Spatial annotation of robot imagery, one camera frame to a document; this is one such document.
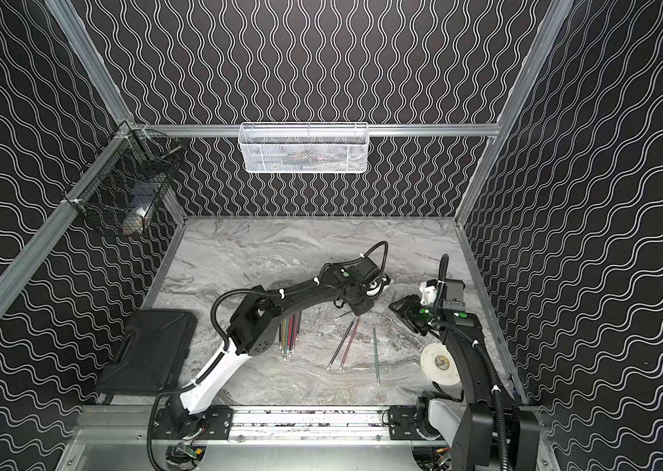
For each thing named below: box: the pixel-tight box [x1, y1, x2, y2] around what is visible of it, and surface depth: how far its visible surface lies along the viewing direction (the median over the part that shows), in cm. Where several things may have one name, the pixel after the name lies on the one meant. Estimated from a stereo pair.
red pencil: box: [339, 315, 360, 370], surface depth 90 cm
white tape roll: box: [419, 342, 461, 387], surface depth 85 cm
